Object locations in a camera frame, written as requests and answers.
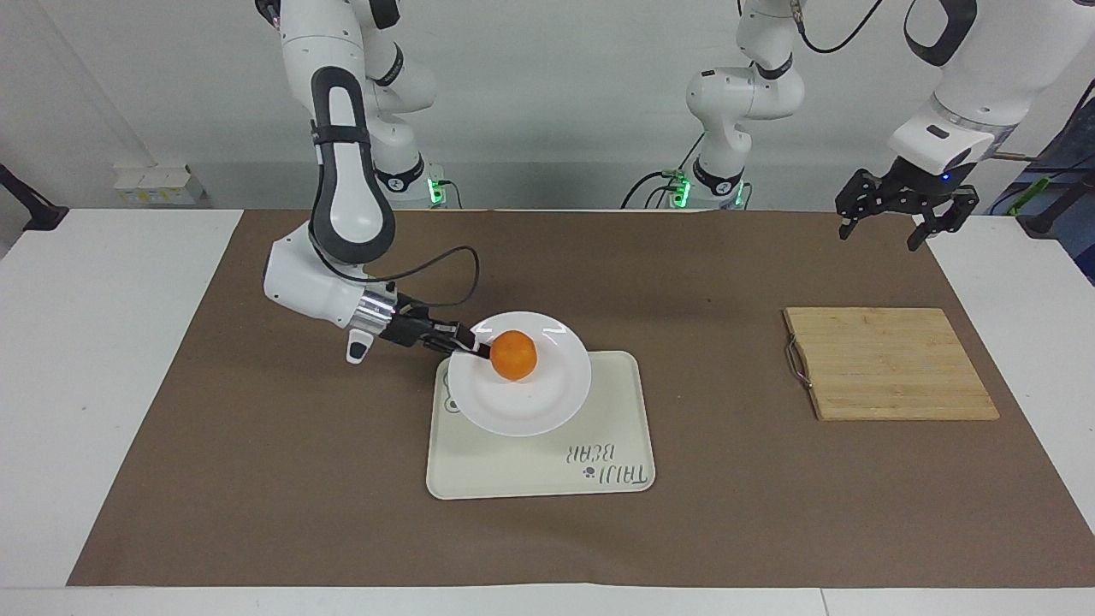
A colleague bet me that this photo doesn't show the cream rectangular tray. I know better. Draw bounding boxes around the cream rectangular tray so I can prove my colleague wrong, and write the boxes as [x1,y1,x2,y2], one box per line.
[426,350,656,501]

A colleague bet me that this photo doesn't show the orange fruit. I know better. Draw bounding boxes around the orange fruit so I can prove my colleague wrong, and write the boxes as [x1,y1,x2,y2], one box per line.
[490,330,538,382]

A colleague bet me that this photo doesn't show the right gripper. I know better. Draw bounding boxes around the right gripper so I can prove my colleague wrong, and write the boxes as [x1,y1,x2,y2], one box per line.
[379,295,494,358]

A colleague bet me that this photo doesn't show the black stand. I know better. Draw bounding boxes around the black stand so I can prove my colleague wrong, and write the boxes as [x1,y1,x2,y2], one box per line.
[1020,167,1095,240]
[0,163,69,232]

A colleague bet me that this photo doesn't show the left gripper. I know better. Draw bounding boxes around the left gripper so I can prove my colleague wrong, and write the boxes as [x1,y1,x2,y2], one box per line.
[836,158,981,252]

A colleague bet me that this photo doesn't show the white wall socket box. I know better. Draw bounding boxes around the white wall socket box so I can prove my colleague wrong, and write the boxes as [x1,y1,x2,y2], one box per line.
[114,164,207,206]

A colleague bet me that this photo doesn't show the white round plate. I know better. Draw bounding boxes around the white round plate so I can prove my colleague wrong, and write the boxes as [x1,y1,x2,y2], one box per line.
[448,311,593,438]

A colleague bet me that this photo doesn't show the wooden cutting board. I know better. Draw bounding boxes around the wooden cutting board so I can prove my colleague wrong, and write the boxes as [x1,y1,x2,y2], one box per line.
[783,307,1001,422]

